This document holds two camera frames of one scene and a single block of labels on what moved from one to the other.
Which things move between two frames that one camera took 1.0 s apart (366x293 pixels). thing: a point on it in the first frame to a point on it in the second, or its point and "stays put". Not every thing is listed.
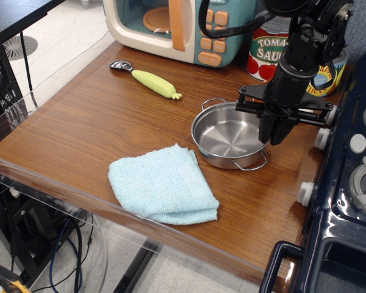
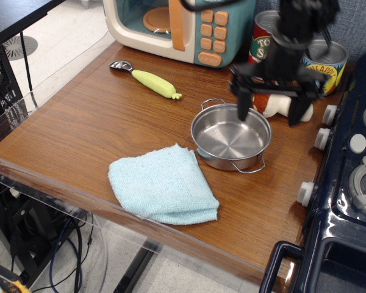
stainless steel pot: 227,137 stays put
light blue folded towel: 166,185 stays put
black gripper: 288,91 to 282,71
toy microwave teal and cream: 171,29 stays put
